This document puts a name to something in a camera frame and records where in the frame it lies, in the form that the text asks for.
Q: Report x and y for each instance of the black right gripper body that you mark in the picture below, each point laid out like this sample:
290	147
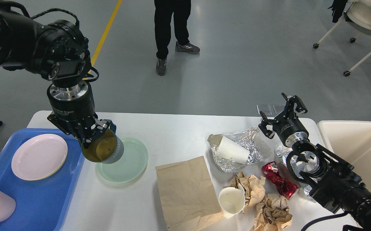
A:
291	131

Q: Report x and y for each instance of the crumpled brown paper upper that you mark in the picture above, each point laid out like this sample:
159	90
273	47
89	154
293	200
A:
253	187

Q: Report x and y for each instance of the crumpled brown paper lower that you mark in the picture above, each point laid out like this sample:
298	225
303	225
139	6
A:
272	214

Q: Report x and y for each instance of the red snack wrapper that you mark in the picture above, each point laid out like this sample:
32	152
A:
284	187

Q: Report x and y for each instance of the white paper cup upright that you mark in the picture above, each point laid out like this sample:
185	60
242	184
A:
231	201

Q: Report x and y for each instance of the dark teal mug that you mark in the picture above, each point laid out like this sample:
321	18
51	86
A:
106	149

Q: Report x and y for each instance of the blue plastic tray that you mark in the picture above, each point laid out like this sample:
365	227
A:
41	205

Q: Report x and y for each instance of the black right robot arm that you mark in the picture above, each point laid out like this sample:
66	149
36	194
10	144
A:
334	185

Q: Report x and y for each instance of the pink plate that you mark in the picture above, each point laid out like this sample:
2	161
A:
39	157

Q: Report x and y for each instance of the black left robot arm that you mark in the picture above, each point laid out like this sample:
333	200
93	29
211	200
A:
59	53

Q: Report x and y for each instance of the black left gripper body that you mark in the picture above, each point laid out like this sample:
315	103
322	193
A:
73	109

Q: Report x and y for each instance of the white paper cup lying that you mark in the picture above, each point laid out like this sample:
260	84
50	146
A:
230	150

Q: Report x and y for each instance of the brown paper bag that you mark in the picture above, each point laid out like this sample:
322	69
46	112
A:
187	195

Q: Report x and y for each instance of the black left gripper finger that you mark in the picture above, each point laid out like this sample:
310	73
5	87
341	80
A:
82	132
100	127

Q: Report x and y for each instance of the crumpled aluminium foil sheet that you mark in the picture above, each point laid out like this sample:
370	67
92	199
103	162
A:
250	139

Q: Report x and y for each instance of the light green plate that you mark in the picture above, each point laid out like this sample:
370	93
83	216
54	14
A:
132	163

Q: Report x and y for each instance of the crumpled foil right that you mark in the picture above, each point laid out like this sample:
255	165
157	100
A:
281	152

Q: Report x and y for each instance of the black garment on chair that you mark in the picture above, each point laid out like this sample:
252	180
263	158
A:
337	8

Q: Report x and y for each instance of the person in black trousers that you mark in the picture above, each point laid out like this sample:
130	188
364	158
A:
179	12

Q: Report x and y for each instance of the beige plastic bin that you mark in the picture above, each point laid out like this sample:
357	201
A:
351	141

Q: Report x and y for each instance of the crumpled brown paper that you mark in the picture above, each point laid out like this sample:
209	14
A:
272	214
253	187

